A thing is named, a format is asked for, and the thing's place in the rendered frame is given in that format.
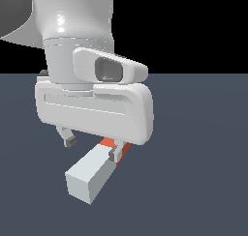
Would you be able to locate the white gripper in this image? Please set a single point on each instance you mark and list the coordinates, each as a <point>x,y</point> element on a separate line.
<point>97,107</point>

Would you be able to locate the white and orange peg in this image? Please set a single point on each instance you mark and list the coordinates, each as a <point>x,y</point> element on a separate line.
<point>88,173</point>

